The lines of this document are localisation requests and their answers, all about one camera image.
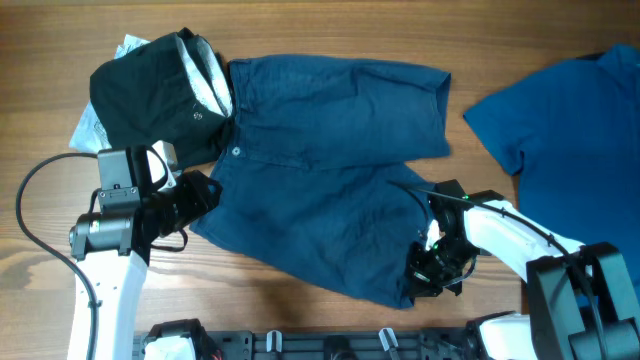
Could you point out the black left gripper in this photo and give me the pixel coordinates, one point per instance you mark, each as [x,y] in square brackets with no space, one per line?
[193,184]

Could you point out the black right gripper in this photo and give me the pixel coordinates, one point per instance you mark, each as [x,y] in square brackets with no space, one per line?
[420,276]

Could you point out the navy blue shorts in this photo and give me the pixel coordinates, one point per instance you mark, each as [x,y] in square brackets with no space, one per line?
[313,177]

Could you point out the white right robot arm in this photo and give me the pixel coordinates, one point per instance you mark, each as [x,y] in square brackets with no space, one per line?
[582,304]

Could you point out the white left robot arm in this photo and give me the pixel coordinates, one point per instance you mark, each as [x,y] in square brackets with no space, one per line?
[111,246]

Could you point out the white printed folded garment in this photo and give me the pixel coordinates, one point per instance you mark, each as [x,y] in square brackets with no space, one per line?
[89,134]

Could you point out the dark green folded shorts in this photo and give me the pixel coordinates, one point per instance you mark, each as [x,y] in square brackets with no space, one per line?
[172,89]

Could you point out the blue polo shirt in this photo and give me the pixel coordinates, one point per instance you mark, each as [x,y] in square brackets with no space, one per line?
[571,135]

